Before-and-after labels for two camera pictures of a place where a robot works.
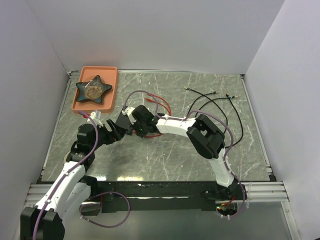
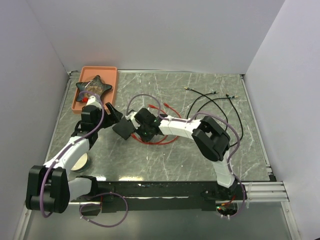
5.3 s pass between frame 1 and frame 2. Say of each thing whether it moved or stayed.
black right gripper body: stayed
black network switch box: stayed
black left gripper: moved
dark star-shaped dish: stayed
